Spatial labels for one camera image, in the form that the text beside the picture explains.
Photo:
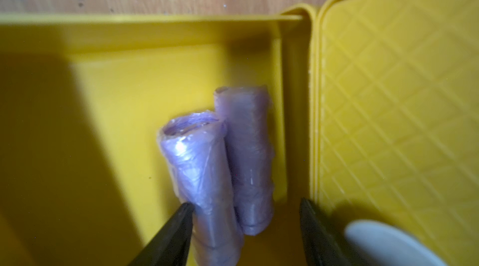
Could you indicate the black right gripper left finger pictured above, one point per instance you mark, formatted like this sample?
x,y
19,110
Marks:
x,y
168,241

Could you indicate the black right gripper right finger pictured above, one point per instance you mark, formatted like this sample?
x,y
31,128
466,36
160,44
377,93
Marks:
x,y
320,240

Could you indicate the purple trash bag roll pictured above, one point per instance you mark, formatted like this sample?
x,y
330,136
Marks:
x,y
202,183
250,154

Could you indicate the yellow plastic drawer box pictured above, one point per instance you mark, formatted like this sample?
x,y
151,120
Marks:
x,y
374,116

